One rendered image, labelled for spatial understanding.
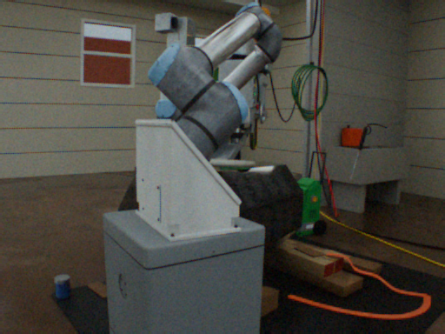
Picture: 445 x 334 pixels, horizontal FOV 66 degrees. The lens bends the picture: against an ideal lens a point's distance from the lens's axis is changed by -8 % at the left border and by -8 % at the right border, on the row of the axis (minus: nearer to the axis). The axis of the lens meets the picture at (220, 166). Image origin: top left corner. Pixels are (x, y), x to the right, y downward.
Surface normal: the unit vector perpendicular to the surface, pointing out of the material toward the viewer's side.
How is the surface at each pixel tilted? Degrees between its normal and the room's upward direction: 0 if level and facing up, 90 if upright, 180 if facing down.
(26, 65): 90
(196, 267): 90
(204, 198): 90
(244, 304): 90
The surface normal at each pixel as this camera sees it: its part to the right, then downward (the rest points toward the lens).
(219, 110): 0.25, -0.11
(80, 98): 0.56, 0.11
